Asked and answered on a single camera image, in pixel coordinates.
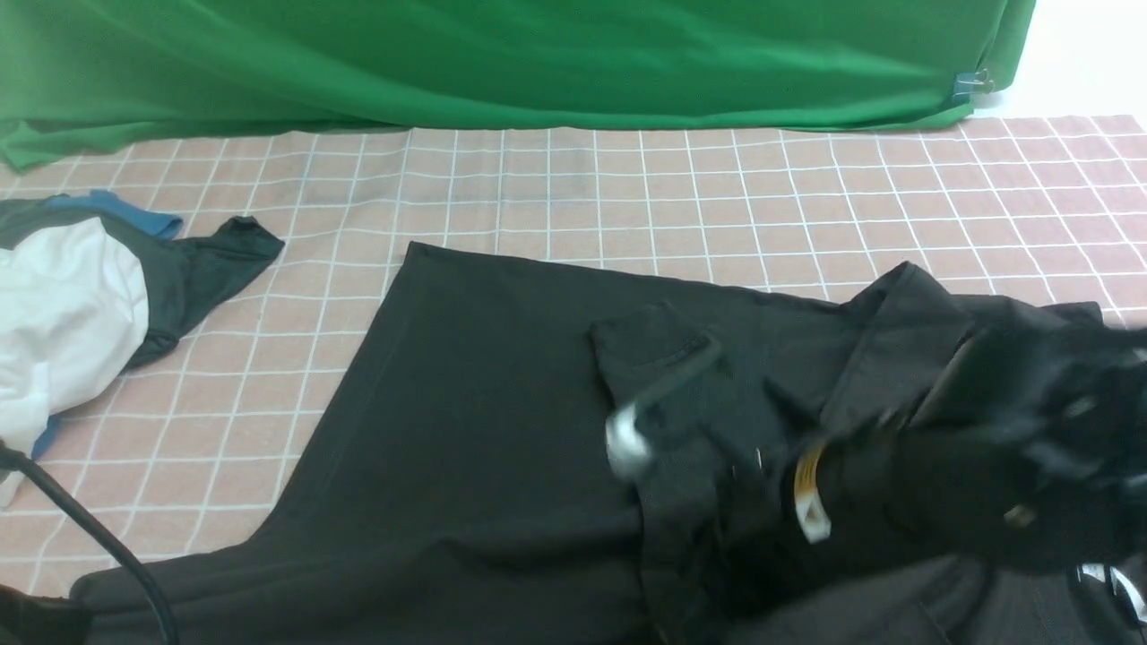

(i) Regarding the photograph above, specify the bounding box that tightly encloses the dark gray short-sleeve shirt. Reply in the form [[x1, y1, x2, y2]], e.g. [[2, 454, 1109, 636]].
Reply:
[[1, 199, 284, 370]]

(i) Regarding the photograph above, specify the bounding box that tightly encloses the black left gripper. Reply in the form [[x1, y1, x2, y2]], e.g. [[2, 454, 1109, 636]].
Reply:
[[1, 585, 91, 645]]

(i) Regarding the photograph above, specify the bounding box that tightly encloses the blue garment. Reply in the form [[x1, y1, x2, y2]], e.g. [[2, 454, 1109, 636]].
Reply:
[[46, 189, 185, 240]]

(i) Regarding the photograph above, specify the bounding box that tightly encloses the white garment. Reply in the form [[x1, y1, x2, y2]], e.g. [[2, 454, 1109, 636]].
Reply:
[[1, 218, 149, 457]]

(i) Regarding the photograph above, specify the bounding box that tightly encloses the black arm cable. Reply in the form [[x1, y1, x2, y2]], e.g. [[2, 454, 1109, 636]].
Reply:
[[0, 443, 180, 645]]

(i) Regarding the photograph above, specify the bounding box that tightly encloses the pink grid tablecloth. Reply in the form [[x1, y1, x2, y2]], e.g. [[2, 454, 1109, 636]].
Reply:
[[3, 116, 1146, 559]]

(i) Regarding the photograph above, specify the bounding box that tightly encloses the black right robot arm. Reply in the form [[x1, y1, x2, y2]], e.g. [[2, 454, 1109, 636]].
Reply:
[[604, 327, 1144, 622]]

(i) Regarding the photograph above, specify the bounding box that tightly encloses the dark gray long-sleeve shirt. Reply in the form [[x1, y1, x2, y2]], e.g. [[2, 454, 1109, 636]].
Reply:
[[70, 240, 1147, 645]]

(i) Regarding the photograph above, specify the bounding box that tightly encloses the blue binder clip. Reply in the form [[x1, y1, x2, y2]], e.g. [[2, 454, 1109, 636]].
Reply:
[[950, 69, 996, 104]]

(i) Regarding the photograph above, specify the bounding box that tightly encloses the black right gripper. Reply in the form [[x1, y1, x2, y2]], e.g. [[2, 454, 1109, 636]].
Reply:
[[642, 358, 807, 628]]

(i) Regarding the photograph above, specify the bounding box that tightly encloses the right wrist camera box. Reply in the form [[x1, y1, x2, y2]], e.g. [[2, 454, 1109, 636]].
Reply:
[[604, 333, 729, 482]]

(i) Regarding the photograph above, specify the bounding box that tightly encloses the green backdrop cloth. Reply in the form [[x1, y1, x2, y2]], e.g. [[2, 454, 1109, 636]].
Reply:
[[3, 1, 1035, 172]]

